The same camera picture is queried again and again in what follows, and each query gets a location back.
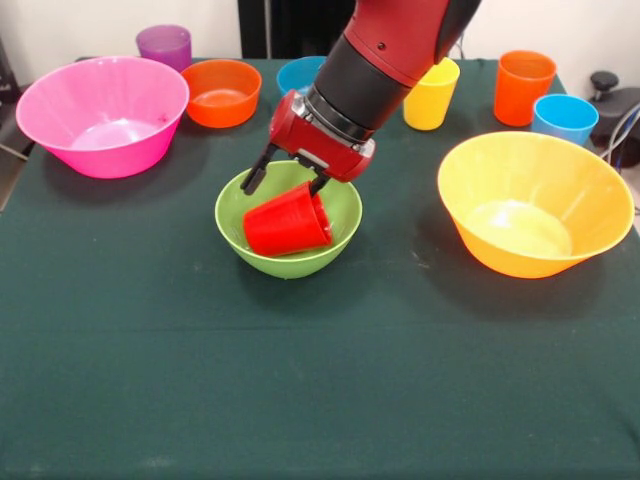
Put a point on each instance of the purple plastic cup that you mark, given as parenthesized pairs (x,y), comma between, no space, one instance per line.
(165,47)

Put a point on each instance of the blue plastic bowl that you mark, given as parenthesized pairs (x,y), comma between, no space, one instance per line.
(297,75)

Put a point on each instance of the yellow plastic cup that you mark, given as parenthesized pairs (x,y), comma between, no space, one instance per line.
(435,105)

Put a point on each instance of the green plastic bowl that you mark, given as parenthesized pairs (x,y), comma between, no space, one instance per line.
(290,267)

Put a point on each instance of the yellow plastic bowl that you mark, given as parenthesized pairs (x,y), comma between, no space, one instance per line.
(530,175)

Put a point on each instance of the orange plastic bowl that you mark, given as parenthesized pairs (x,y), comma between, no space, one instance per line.
(222,95)

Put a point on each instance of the pink plastic bowl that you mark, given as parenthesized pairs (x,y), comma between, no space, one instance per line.
(100,100)

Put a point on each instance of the orange plastic cup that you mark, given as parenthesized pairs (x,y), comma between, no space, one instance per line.
(520,95)

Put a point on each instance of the red plastic cup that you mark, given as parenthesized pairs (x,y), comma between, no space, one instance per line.
(285,225)

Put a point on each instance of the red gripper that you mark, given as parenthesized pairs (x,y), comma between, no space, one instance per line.
(320,147)

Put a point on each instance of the blue plastic cup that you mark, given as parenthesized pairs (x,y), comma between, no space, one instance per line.
(565,122)

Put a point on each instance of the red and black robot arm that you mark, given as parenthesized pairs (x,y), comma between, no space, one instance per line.
(385,65)

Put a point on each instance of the dark green tablecloth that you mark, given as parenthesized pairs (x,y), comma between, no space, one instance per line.
(300,350)

